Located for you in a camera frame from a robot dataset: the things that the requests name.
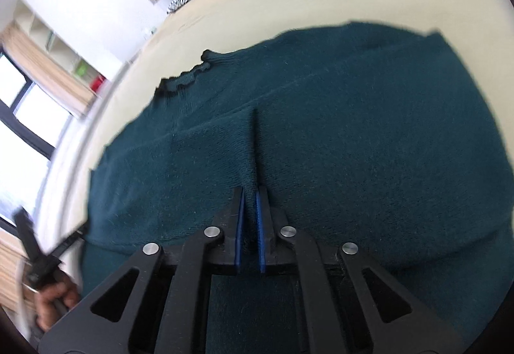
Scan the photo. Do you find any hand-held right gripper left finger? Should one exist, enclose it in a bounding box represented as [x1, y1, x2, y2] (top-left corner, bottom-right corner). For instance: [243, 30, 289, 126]
[38, 186, 246, 354]

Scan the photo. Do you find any black framed window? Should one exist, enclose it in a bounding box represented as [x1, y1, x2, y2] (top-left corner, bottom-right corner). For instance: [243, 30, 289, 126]
[0, 52, 73, 226]

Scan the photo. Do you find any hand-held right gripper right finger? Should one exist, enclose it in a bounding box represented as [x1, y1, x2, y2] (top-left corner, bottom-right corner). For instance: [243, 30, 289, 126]
[255, 185, 468, 354]

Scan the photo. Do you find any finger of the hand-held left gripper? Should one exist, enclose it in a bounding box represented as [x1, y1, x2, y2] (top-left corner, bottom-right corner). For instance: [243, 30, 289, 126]
[47, 223, 90, 258]
[13, 208, 44, 259]

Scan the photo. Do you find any white built-in shelf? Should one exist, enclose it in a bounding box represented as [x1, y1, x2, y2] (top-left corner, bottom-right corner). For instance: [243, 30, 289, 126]
[16, 8, 109, 97]

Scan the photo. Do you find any white window bench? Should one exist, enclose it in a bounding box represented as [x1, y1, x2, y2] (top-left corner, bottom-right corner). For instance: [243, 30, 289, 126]
[38, 57, 135, 218]

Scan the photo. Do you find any beige curtain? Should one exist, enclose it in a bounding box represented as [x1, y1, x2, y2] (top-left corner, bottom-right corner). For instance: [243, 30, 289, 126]
[2, 25, 99, 117]

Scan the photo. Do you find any dark green sweater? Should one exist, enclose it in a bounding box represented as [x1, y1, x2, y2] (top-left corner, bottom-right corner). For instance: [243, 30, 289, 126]
[78, 20, 514, 354]

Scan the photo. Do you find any person's left hand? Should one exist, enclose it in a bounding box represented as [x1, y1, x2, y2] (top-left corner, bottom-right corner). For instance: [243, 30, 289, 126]
[33, 277, 82, 332]

